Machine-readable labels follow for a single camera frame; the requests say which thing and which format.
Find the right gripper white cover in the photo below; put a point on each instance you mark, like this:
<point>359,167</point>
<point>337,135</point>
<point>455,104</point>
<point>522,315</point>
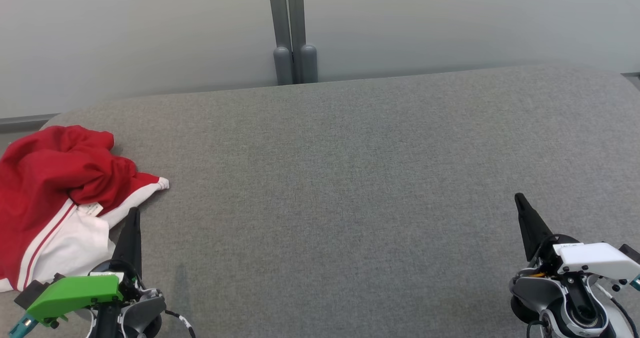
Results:
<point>595,258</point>

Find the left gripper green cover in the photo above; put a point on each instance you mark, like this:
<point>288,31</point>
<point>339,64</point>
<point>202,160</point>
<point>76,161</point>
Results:
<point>75,293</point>

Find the red garment with white hem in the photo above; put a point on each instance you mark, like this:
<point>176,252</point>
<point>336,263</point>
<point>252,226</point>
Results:
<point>55,158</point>

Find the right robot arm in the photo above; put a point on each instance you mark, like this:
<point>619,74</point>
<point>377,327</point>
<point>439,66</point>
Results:
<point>537,288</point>

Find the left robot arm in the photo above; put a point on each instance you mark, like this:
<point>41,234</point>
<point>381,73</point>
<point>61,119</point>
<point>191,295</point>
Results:
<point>145,313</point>

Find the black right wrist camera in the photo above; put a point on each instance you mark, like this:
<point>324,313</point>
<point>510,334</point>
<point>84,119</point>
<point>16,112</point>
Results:
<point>631,255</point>

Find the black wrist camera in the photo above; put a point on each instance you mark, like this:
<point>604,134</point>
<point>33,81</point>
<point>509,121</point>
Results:
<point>631,255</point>
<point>32,290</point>

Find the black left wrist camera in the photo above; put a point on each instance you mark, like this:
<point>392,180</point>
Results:
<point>32,290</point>

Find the teal right camera connector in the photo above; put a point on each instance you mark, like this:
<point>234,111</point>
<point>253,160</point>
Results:
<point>636,282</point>

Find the teal camera connector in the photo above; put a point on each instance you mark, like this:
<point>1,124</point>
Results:
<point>636,282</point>
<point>20,325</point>

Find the teal left camera connector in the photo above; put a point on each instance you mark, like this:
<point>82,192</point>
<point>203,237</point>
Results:
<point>20,325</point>

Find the grey partition bottom rail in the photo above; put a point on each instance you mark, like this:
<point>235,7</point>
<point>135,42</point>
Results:
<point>632,80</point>
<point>27,122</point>

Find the grey partition post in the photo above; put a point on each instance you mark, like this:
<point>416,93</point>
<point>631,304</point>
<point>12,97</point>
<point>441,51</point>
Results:
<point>305,33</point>
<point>280,33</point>

